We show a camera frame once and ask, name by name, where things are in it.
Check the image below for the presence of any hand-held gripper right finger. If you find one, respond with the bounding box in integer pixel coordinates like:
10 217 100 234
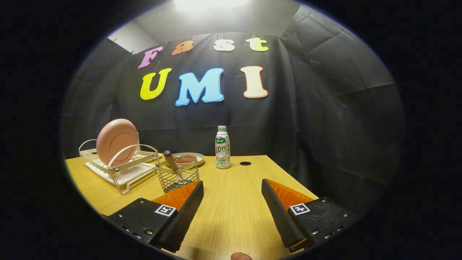
261 179 358 253

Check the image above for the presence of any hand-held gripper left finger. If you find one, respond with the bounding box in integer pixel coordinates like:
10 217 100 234
102 181 204 253

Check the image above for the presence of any metal wire basket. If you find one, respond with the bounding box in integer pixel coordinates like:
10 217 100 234
156 159 200 193

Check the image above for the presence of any dark-handled spoon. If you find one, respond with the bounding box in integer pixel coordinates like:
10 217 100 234
164 151 184 186

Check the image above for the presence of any pink plate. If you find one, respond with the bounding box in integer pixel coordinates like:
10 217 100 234
96 119 139 166

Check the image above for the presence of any white wire dish rack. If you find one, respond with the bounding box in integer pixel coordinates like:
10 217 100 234
79 132 161 195

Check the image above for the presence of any beige plate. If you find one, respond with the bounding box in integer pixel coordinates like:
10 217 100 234
170 152 205 167

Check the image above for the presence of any white ribbed drip tray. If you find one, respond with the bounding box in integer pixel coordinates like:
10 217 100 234
85 162 159 195

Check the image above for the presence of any white green-label drink bottle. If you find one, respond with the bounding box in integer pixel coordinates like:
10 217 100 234
215 126 231 169

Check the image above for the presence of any black backdrop cloth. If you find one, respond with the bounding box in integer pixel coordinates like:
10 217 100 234
61 4 405 217

